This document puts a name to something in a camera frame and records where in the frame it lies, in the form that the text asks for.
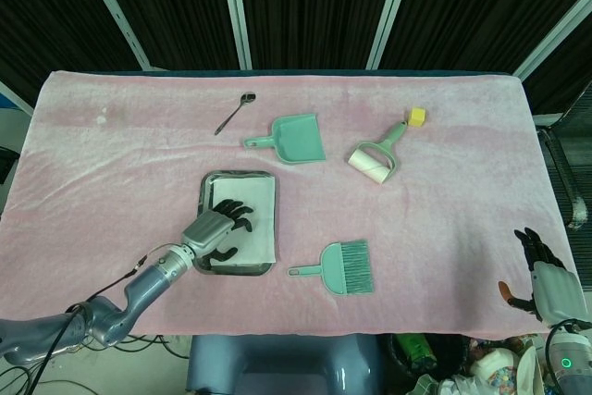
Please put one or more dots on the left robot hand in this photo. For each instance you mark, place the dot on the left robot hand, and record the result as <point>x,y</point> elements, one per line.
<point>210,228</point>

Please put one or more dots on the green bottle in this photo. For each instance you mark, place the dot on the green bottle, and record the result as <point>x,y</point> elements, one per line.
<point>418,349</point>

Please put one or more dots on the yellow cube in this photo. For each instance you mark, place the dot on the yellow cube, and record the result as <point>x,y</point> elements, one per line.
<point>418,116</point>

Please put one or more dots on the black office chair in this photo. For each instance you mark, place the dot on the black office chair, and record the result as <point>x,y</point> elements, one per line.
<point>566,173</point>

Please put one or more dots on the white floral bag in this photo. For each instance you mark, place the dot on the white floral bag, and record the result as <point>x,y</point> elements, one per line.
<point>490,367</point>

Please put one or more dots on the metal spoon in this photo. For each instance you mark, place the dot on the metal spoon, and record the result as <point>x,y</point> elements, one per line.
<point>233,113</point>

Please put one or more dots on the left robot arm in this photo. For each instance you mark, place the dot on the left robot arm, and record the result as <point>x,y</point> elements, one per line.
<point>139,288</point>

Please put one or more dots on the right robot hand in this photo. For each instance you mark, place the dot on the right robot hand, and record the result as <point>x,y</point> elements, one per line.
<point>555,293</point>

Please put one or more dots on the green hand brush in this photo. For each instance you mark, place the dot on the green hand brush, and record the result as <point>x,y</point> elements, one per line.
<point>344,267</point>

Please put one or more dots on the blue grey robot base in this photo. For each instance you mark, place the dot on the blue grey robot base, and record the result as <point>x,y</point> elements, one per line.
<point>284,365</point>

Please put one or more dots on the green lint roller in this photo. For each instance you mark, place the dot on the green lint roller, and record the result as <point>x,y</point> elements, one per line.
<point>377,159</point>

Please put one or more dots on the pink fluffy tablecloth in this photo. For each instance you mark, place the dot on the pink fluffy tablecloth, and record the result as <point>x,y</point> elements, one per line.
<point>324,90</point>

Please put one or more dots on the white paper sheet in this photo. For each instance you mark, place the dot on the white paper sheet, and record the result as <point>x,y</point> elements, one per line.
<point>263,201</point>

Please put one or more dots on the metal tray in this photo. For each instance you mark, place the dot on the metal tray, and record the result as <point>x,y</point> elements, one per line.
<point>206,191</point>

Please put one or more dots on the green plastic dustpan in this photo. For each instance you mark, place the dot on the green plastic dustpan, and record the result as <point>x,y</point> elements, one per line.
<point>296,138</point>

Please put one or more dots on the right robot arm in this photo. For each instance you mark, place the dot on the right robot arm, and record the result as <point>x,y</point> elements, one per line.
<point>564,360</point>

